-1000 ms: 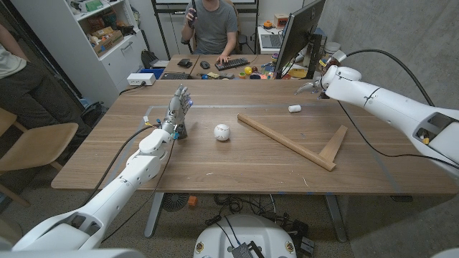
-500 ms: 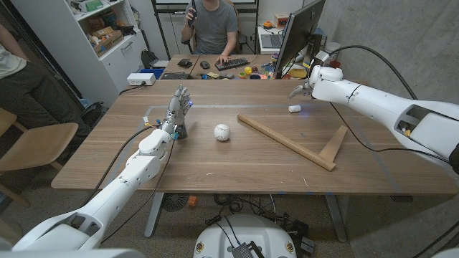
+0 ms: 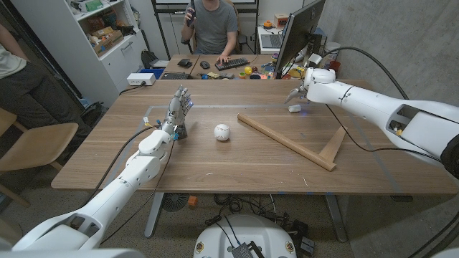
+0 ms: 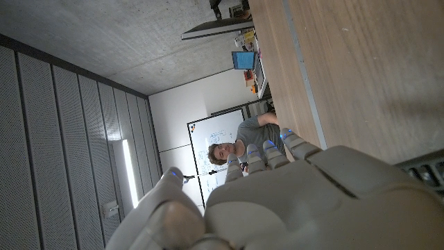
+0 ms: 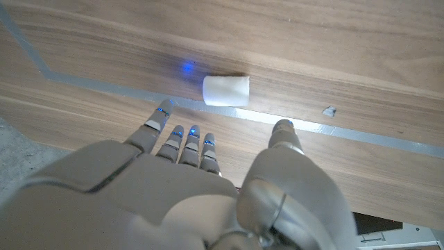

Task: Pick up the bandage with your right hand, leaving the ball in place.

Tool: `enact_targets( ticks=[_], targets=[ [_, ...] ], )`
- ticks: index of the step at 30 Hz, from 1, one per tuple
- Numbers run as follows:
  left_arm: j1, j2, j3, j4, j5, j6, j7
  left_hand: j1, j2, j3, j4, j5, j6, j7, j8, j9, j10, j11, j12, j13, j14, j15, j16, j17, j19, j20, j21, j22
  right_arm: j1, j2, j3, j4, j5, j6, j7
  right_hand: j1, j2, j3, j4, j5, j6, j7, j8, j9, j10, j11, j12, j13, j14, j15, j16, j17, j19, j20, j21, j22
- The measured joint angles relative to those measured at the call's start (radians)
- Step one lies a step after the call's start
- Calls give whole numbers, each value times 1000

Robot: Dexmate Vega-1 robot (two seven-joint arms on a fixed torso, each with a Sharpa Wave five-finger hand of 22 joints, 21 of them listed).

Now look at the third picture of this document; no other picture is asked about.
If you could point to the dark flat keyboard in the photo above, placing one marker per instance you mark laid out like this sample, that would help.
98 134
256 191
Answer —
175 76

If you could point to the black office chair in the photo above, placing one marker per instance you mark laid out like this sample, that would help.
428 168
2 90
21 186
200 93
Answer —
184 40

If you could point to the black keyboard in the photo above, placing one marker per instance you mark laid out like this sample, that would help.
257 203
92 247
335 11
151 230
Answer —
232 63

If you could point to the white baseball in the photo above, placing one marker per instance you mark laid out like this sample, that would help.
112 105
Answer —
222 132

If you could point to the white power box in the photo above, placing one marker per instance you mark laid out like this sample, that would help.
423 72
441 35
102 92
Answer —
140 79

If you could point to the black box on torso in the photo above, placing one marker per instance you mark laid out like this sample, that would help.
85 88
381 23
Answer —
245 251

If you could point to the grey laptop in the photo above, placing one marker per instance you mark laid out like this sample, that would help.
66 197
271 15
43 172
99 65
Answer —
272 40

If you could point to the black wallet pouch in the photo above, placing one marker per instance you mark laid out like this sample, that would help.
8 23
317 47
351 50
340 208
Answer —
184 62

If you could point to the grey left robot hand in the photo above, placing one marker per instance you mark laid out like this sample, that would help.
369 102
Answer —
176 109

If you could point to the green box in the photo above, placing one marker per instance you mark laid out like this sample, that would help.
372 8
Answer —
94 5

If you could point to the white side table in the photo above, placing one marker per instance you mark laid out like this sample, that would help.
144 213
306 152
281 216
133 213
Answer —
263 50

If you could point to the white shelf cabinet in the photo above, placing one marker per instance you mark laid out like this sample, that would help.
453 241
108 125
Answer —
114 64

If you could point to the red cup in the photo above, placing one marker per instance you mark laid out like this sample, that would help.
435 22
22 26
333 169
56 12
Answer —
335 65

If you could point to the brown cardboard box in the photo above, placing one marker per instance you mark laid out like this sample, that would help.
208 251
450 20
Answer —
109 43

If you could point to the black computer mouse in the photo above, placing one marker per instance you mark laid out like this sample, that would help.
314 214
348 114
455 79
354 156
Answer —
205 65

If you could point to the standing person dark trousers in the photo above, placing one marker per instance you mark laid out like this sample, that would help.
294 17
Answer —
28 93

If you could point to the yellow ball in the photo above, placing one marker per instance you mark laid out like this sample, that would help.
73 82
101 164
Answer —
248 70

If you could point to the dark phone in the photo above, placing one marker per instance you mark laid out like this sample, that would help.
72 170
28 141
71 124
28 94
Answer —
190 18

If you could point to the blue plastic bin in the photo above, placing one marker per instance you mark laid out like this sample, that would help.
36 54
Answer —
154 72

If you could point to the wooden angle frame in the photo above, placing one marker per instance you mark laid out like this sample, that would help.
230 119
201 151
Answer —
287 142

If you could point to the black floor bag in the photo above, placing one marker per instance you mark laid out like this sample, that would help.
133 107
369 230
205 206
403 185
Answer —
91 114

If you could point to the white bucket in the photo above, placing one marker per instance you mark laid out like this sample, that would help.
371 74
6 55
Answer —
332 46

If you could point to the white bandage roll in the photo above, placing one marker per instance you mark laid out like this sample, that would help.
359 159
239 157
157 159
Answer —
294 108

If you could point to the small orange block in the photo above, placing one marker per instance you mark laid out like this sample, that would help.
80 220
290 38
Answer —
192 200

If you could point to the black backpack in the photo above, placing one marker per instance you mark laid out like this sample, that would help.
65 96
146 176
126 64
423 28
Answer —
148 58

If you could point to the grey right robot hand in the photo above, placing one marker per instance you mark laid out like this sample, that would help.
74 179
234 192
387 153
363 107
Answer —
298 94

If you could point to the black computer monitor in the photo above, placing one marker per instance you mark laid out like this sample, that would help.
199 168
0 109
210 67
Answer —
297 32

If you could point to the white robot torso base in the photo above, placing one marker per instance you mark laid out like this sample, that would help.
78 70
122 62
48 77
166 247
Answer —
247 229

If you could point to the orange toy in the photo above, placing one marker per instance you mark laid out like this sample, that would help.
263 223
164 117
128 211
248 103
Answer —
268 24

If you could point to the grey table leg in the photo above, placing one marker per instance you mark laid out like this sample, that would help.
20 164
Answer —
153 215
336 218

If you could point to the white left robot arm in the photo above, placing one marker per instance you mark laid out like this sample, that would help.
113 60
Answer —
142 169

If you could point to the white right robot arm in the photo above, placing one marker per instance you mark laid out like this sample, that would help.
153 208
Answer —
358 100

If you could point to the wooden office desk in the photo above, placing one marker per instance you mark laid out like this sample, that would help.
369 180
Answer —
195 70

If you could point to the small wooden box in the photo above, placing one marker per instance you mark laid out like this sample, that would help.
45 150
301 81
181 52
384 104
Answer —
281 20

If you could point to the light wooden chair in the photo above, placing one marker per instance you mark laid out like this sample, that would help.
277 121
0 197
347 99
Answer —
39 143

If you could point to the round black fan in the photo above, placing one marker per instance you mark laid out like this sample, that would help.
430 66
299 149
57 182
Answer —
175 201

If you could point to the seated person grey t-shirt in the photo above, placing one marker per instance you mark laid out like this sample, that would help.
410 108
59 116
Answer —
215 25

